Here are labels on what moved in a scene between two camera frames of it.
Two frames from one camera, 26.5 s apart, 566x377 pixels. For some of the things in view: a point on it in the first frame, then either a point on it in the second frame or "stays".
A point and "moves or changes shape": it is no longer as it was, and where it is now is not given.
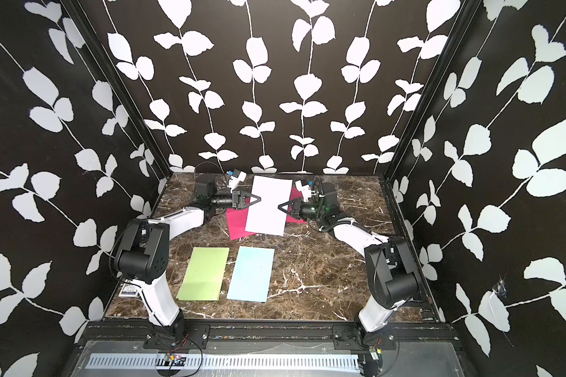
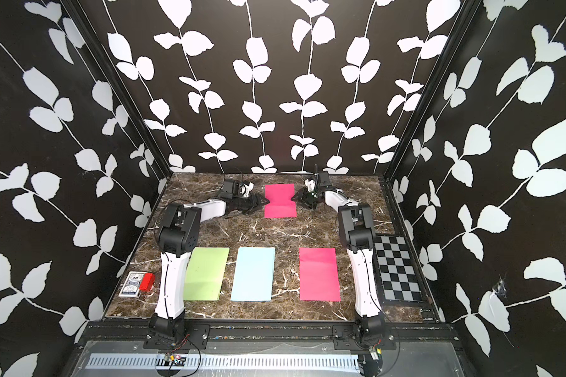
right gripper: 299,209 -> 303,197
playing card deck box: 129,290 stays
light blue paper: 251,275 stays
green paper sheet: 204,274 stays
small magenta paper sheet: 294,194 moves or changes shape
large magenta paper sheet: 237,219 -> 318,275
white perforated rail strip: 220,362 stays
